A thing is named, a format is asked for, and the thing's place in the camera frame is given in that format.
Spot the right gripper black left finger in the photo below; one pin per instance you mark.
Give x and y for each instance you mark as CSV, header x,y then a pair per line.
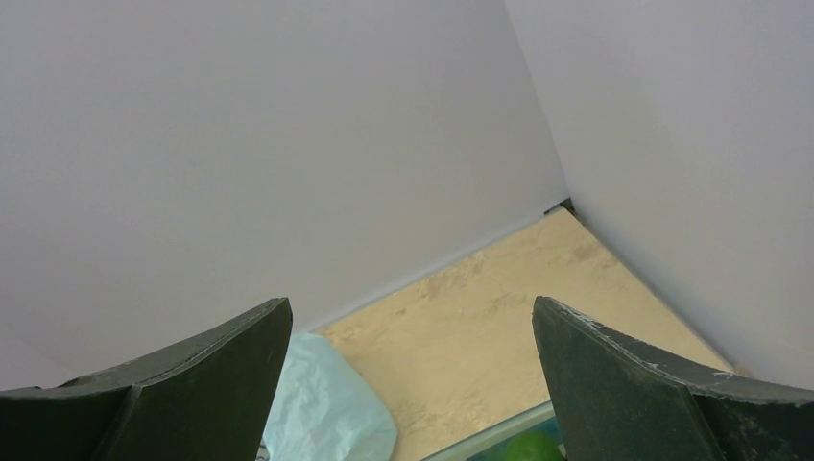
x,y
207,397

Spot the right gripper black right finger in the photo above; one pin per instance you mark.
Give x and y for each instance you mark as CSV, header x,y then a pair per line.
x,y
617,397

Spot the green fake lime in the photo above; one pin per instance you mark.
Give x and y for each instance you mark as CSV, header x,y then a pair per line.
x,y
532,446

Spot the blue plastic bag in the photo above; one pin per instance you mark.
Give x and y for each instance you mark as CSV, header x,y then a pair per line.
x,y
324,410

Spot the teal plastic tray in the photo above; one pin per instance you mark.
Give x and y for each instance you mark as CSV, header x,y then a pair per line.
x,y
491,443

